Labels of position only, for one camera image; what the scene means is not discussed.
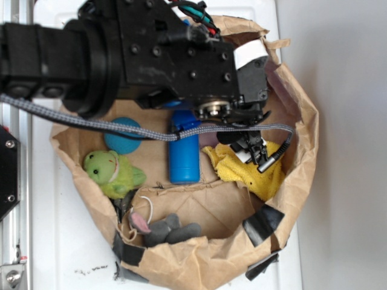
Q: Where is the aluminium frame rail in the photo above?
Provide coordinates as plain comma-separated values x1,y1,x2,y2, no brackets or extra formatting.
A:
0,0,34,290

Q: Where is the blue textured ball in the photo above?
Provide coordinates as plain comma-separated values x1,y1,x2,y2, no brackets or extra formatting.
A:
104,117,141,155

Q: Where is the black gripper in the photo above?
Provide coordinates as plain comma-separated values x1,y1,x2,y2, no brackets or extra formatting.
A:
116,1,268,125

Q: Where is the blue plastic bottle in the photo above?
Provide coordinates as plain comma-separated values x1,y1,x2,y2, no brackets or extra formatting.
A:
168,110,200,184

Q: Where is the crumpled brown paper bag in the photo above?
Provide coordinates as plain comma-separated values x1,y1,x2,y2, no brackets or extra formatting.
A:
49,14,320,290

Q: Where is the yellow microfibre cloth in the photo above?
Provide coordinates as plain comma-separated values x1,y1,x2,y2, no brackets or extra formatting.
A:
202,144,285,201

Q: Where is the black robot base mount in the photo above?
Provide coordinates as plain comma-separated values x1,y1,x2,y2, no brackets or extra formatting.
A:
0,125,20,221

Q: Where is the grey plush mouse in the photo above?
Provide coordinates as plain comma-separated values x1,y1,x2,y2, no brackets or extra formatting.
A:
128,213,201,248

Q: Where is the green plush toy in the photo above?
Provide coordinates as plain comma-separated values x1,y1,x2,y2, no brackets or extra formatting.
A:
83,150,146,199

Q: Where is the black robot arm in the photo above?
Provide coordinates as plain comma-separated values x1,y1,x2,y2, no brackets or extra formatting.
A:
1,1,268,124

